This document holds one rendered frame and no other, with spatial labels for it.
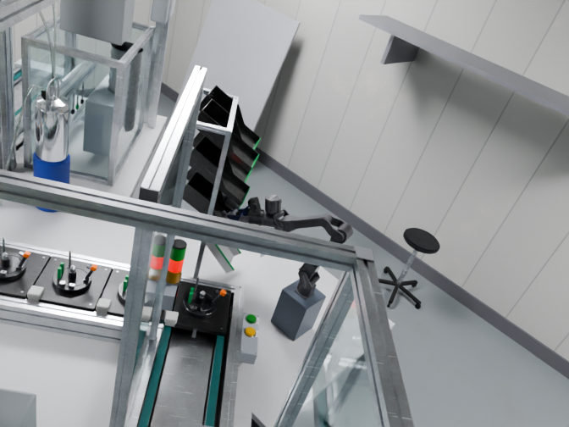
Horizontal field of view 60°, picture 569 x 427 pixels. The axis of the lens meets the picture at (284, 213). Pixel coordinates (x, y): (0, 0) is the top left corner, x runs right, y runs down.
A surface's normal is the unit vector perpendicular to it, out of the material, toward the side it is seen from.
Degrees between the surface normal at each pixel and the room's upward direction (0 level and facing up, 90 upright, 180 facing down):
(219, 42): 76
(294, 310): 90
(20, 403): 0
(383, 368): 0
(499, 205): 90
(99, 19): 90
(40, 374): 0
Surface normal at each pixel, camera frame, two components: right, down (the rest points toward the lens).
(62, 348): 0.26, -0.80
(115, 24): 0.00, 0.56
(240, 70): -0.56, 0.07
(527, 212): -0.64, 0.27
